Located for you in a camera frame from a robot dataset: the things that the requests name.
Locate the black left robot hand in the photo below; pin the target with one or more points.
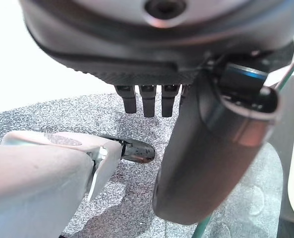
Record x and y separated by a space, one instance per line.
141 52

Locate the dark robot foot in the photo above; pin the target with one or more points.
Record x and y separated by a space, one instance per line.
139 152

